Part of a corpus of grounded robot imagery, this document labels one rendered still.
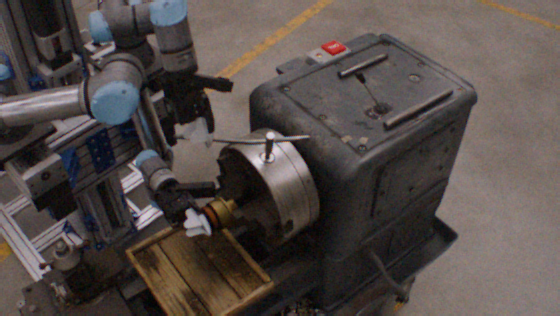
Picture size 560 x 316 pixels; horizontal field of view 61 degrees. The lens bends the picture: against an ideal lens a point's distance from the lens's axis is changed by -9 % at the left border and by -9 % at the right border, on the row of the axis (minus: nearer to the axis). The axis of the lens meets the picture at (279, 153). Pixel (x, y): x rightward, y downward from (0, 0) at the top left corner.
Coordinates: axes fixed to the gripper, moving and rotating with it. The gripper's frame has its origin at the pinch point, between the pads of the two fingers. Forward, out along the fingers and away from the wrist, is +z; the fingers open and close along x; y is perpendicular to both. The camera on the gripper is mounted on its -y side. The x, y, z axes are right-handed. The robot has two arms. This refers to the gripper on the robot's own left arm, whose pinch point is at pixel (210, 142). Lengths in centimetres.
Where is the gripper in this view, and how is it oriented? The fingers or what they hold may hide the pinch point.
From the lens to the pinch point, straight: 122.7
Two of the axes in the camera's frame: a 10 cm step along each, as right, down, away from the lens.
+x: 5.9, 3.2, -7.5
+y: -7.9, 4.1, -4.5
